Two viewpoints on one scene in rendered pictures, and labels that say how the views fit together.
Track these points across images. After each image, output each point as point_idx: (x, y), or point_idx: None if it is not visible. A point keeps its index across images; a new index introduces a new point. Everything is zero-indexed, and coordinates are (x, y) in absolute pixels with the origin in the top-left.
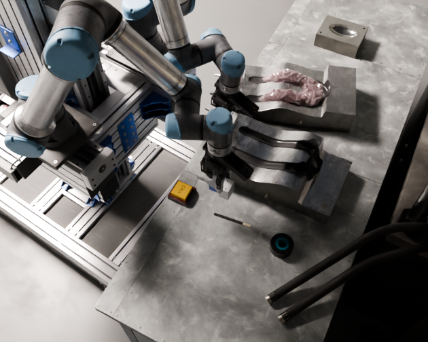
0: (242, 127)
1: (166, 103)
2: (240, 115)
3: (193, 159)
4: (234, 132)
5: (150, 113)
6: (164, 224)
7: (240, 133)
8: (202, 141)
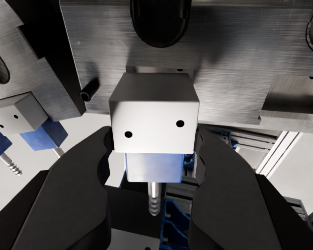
0: (146, 28)
1: (163, 235)
2: (88, 73)
3: (283, 126)
4: (198, 56)
5: (184, 223)
6: None
7: (190, 21)
8: (211, 123)
